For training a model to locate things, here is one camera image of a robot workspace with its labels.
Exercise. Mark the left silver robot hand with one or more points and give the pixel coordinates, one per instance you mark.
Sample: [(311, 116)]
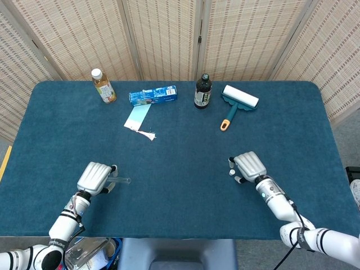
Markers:
[(92, 177)]

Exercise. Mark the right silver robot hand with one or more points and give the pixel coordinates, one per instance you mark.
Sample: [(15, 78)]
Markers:
[(250, 167)]

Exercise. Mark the small white cap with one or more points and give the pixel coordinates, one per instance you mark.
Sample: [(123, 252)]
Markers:
[(232, 171)]

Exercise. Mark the transparent glass test tube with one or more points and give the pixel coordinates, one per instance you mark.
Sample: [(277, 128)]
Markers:
[(123, 180)]

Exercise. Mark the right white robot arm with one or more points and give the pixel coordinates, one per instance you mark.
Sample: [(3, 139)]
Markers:
[(278, 205)]

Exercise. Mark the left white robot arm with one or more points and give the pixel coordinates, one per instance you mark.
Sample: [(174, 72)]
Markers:
[(64, 222)]

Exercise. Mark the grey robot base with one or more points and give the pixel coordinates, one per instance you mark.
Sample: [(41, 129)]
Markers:
[(180, 253)]

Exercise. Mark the blue table cloth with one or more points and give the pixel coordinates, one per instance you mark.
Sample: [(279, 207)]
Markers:
[(180, 168)]

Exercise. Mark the clear plastic container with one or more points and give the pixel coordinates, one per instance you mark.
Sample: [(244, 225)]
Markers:
[(84, 253)]

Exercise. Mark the dark tea bottle black cap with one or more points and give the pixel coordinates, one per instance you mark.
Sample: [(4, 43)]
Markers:
[(202, 95)]

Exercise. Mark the yellow tea bottle white cap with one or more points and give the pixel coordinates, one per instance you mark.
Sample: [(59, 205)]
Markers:
[(105, 91)]

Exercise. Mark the yellow floor tape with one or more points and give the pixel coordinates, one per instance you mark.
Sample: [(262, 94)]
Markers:
[(5, 164)]

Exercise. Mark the black box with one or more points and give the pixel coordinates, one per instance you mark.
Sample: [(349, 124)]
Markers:
[(353, 174)]

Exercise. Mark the white sneaker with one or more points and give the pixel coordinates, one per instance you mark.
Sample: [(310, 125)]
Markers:
[(355, 194)]

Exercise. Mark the woven bamboo screen panel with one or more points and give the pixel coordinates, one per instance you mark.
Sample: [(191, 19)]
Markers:
[(17, 84), (78, 36), (163, 36), (247, 36), (332, 62)]

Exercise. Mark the black screen hinge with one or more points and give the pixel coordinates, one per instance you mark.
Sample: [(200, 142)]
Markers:
[(200, 39)]

